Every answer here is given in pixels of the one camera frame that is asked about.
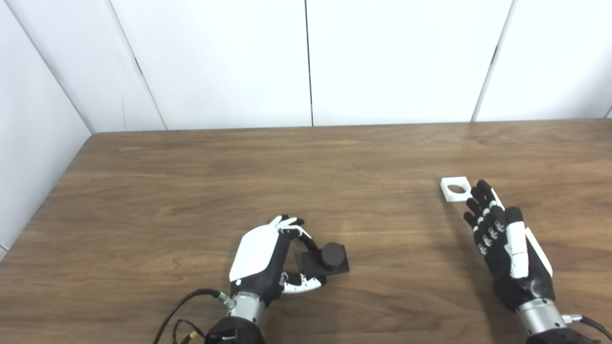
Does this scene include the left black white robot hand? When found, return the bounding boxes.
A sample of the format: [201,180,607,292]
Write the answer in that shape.
[229,215,328,306]

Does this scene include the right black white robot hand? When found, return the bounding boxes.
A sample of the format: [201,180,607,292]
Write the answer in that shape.
[463,180,556,312]

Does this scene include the black peg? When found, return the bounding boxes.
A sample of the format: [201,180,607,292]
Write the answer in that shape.
[300,243,350,279]

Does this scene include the white square piece with hole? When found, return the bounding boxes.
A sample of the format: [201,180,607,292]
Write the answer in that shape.
[440,177,473,203]

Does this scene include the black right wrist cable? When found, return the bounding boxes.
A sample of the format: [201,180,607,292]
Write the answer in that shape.
[562,314,612,341]

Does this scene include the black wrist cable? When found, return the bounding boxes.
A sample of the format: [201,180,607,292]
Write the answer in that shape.
[153,289,235,344]
[562,314,612,341]

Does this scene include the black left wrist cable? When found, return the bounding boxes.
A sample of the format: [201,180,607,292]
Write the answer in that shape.
[153,289,235,344]

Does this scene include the thin left arm wires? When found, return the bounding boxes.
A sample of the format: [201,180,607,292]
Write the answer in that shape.
[173,319,206,344]

